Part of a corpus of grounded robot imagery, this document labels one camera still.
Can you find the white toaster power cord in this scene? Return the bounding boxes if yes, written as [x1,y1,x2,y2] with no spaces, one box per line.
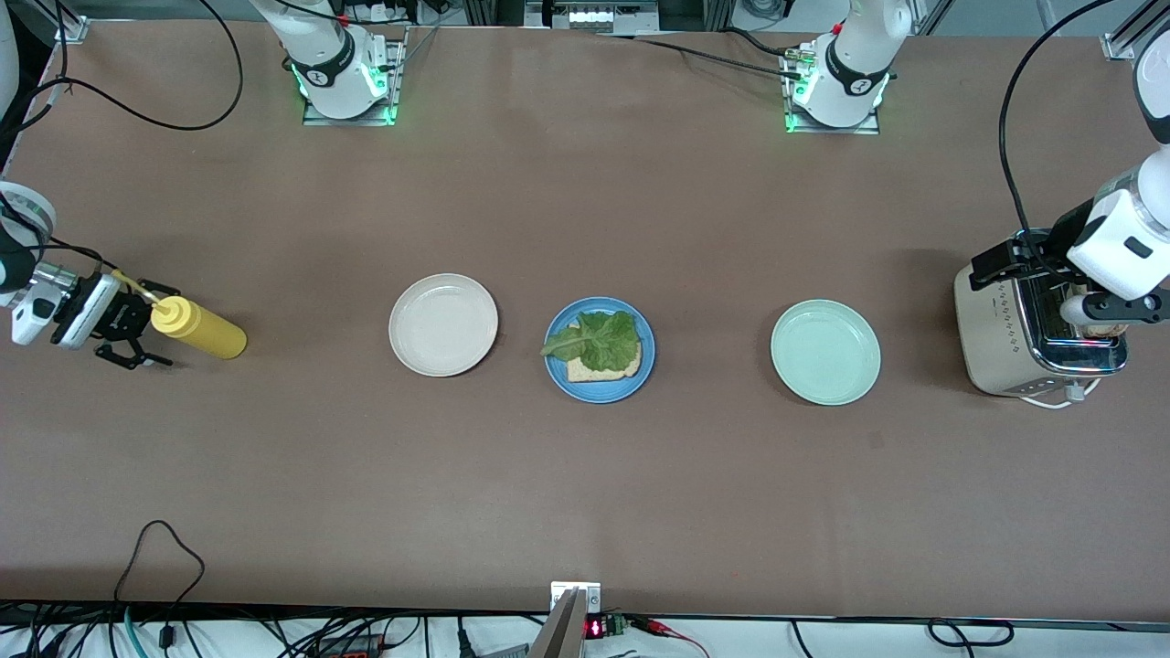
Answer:
[1017,382,1103,410]

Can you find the black coiled cable loop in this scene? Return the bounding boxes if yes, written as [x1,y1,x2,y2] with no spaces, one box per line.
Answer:
[927,619,1016,649]

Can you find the yellow mustard squeeze bottle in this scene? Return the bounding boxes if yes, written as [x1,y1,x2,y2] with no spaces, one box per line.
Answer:
[112,269,249,361]

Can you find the pale green round plate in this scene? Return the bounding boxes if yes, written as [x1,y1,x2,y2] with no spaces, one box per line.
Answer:
[771,299,882,407]

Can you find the beige round plate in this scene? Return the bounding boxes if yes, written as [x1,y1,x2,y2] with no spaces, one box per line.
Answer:
[388,273,500,378]

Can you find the thin black looped cable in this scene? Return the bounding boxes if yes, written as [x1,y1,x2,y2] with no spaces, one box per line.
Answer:
[114,519,207,652]

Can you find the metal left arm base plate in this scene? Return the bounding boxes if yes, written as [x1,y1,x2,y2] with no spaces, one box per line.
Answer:
[784,46,884,136]

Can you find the lit electronics box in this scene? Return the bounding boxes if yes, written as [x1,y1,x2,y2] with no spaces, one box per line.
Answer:
[525,0,661,34]

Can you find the black cable on table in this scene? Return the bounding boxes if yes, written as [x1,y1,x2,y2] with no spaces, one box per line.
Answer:
[594,26,810,81]

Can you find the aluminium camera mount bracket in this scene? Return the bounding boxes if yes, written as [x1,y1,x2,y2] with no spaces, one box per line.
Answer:
[528,580,604,658]

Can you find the red clip lead wires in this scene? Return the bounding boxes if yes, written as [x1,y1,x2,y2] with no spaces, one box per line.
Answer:
[629,616,712,658]

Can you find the red and black connector box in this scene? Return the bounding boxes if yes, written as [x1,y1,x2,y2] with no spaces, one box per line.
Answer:
[315,632,389,658]

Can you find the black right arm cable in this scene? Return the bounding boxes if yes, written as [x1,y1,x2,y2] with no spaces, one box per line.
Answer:
[0,0,245,275]

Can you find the cream and chrome toaster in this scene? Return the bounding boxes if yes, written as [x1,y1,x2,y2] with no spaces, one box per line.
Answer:
[953,228,1130,398]

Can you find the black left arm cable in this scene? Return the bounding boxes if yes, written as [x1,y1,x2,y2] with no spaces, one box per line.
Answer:
[998,0,1121,275]

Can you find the green lettuce leaf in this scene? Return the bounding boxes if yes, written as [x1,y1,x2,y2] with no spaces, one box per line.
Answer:
[540,310,641,374]

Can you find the blue round plate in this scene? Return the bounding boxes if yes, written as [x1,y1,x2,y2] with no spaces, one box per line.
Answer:
[544,296,656,404]

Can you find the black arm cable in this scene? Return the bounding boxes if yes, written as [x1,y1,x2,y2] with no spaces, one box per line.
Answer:
[0,0,245,275]
[998,0,1121,275]

